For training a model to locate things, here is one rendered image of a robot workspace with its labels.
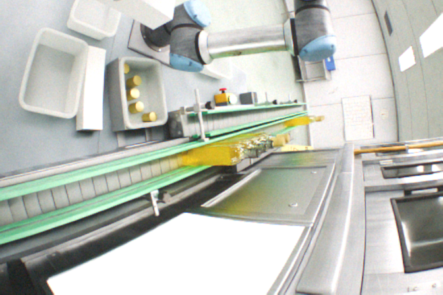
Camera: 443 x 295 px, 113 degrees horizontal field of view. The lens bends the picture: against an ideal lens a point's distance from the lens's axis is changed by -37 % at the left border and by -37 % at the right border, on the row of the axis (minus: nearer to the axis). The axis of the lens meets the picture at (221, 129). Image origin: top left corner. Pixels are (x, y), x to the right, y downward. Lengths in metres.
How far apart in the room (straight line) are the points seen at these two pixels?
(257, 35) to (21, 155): 0.73
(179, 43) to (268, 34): 0.28
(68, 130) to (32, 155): 0.13
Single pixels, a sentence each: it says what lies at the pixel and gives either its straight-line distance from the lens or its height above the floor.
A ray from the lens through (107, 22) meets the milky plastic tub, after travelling 0.84.
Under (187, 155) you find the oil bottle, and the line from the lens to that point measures 0.75.
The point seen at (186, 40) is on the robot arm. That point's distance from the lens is 0.75.
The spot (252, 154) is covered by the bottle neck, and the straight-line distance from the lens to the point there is 0.63.
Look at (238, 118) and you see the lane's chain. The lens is 1.10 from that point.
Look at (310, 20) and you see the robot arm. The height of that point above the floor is 1.33.
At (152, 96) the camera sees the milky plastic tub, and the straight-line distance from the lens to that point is 0.82.
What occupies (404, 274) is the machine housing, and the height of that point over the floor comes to 1.51.
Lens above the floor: 1.41
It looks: 33 degrees down
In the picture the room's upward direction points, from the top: 84 degrees clockwise
